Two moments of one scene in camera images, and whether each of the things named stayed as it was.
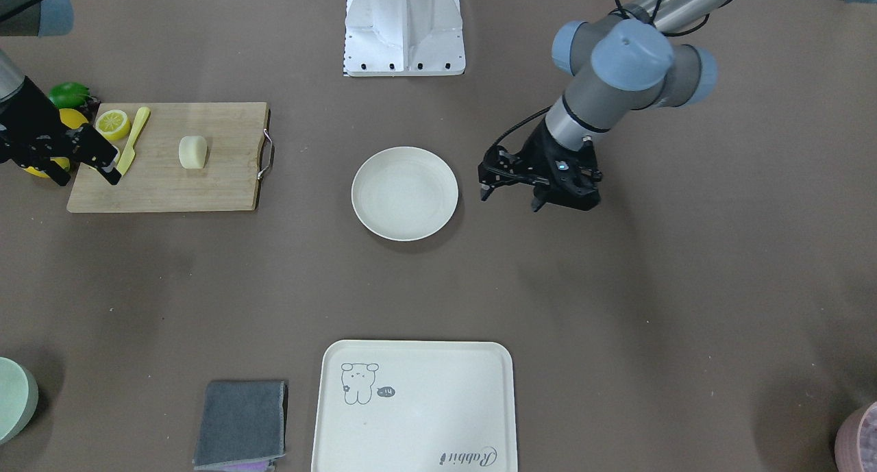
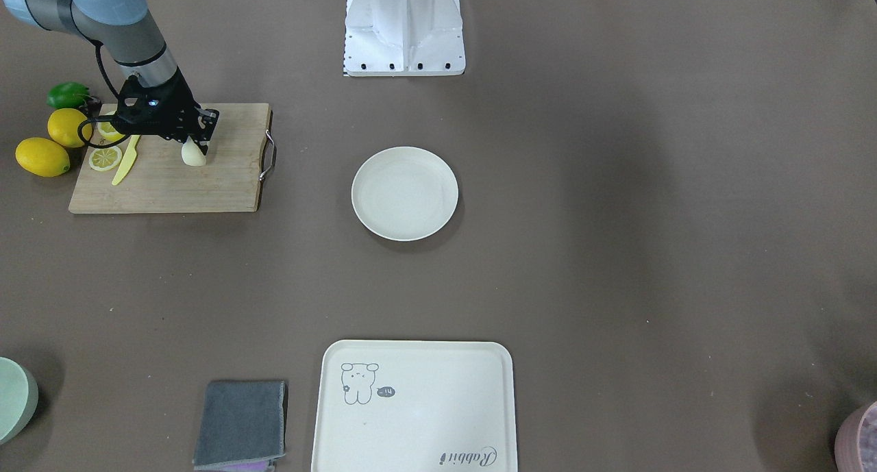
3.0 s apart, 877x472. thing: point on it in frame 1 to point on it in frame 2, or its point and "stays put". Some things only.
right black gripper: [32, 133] to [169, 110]
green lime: [68, 94] stays put
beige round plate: [405, 193] stays put
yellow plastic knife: [143, 116] stays put
